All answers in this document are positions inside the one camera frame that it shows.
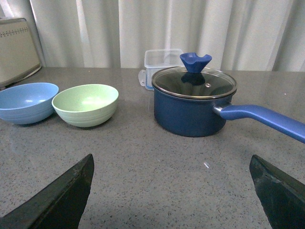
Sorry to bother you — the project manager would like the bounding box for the green bowl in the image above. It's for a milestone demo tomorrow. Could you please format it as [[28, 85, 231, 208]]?
[[52, 84, 119, 127]]

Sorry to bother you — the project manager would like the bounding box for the clear plastic food container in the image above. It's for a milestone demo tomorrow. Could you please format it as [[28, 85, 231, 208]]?
[[144, 49, 184, 91]]

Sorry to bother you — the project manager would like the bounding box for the cream two-slice toaster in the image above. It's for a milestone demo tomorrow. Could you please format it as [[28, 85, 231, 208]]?
[[0, 17, 41, 88]]

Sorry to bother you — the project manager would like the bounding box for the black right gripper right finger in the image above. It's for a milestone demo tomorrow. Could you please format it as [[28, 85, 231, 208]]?
[[249, 155, 305, 229]]

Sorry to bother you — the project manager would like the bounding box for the dark blue saucepan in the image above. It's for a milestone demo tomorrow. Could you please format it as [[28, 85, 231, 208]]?
[[154, 89, 305, 143]]

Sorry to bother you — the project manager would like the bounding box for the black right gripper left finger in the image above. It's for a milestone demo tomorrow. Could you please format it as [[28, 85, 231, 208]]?
[[0, 154, 93, 229]]

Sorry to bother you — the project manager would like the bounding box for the blue container lid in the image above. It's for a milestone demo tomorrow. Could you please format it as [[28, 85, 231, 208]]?
[[138, 69, 153, 91]]

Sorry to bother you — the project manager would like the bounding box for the glass lid with blue knob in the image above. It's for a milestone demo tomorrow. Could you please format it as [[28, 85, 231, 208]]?
[[152, 52, 237, 100]]

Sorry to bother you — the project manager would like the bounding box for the white curtain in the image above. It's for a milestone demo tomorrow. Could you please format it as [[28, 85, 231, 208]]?
[[0, 0, 305, 72]]

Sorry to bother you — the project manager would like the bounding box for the blue bowl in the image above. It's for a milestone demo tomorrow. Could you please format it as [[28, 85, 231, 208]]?
[[0, 83, 59, 125]]

